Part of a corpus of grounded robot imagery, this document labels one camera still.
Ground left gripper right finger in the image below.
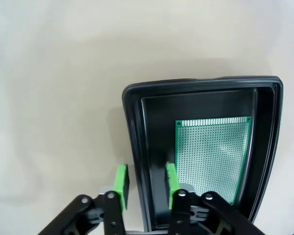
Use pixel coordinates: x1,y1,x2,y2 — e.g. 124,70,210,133
165,162,268,235

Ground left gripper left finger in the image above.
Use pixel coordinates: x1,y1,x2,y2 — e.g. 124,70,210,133
37,163,130,235

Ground green perforated circuit board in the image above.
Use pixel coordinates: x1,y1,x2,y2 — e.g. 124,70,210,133
174,116,252,206

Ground black plastic ESD tray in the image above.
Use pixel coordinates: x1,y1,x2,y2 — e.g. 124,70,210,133
121,75,284,235

